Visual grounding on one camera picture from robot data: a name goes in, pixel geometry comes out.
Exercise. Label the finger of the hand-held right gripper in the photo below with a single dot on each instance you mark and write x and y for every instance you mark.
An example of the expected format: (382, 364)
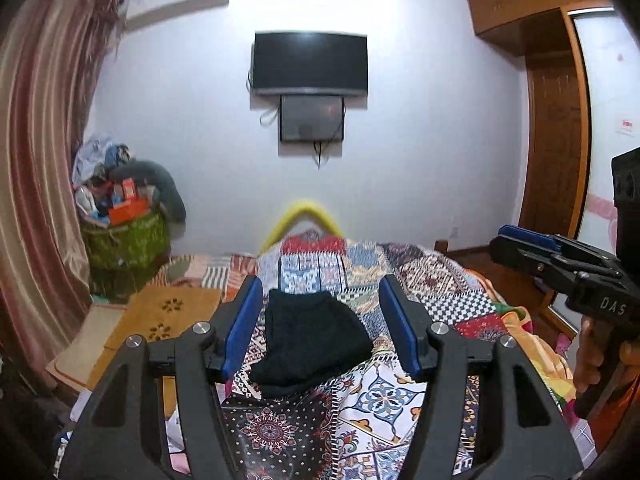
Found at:
(525, 260)
(530, 237)

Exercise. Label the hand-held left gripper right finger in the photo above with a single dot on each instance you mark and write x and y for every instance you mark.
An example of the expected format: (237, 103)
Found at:
(400, 327)

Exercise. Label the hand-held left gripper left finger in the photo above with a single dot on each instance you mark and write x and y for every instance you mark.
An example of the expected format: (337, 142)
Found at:
(244, 327)

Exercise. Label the black pants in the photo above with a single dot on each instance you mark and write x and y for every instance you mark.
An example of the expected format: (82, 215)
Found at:
(315, 335)

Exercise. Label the person's right hand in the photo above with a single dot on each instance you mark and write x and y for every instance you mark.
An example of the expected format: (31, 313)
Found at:
(590, 360)

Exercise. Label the patchwork printed blanket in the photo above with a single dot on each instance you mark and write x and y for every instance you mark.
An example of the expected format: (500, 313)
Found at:
(450, 285)

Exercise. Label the brown wooden board flower cutouts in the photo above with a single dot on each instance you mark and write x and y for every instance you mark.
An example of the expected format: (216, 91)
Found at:
(165, 310)

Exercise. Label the brown wooden door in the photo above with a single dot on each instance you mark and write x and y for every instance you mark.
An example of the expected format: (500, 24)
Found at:
(552, 150)

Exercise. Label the green storage basket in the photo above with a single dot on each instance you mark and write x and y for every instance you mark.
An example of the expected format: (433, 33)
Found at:
(125, 250)

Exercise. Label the light wooden board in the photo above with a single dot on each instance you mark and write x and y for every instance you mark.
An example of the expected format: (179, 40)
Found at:
(85, 340)

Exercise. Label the orange box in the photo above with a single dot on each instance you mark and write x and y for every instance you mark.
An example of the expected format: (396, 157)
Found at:
(127, 211)

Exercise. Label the grey plush pillow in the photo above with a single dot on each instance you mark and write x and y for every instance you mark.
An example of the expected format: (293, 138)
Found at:
(160, 185)

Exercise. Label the pile of clothes and clutter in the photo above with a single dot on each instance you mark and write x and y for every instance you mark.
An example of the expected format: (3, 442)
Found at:
(100, 170)

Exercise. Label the grey box under television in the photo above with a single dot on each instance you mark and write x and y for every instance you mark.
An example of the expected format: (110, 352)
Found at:
(311, 117)

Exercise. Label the wooden overhead cabinet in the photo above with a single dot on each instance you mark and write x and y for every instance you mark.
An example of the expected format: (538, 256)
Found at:
(520, 0)

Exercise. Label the pink and beige striped curtain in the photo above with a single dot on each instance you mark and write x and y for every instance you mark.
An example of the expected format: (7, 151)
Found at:
(40, 160)

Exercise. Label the white wall socket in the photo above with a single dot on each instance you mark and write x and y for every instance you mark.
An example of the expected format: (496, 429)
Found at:
(454, 231)

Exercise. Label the wooden bed frame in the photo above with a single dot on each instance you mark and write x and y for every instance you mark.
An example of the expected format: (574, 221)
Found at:
(441, 246)

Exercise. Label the black wall television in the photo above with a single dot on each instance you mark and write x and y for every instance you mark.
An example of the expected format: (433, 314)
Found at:
(310, 62)

